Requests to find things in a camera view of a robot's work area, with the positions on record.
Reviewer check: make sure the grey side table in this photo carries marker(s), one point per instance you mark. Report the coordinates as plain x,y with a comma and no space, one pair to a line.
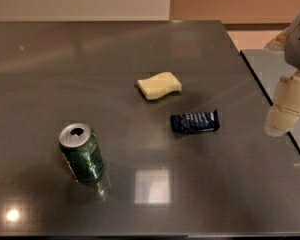
270,71

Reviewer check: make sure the yellow sponge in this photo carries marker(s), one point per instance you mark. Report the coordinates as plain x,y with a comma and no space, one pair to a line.
159,85

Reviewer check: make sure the dark blue snack bar wrapper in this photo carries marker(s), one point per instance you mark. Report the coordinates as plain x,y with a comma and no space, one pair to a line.
195,122

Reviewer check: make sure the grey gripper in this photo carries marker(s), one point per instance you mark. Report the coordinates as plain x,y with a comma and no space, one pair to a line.
298,49

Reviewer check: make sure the green soda can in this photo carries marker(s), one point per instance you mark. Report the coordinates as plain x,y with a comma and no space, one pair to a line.
79,146

